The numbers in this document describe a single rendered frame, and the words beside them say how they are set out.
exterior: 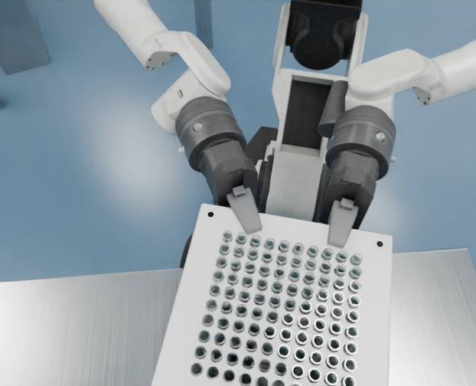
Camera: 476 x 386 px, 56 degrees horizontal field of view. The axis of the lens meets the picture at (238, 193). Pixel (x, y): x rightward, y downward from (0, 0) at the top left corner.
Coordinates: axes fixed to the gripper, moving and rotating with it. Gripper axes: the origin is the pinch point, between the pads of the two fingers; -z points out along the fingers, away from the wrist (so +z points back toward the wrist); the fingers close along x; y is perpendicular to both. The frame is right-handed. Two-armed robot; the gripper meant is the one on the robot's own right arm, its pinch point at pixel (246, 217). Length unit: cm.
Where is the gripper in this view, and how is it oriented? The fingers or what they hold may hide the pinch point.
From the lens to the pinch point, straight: 58.8
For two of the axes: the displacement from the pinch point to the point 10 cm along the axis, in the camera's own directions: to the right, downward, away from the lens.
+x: 0.0, 5.3, 8.5
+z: -3.5, -7.9, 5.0
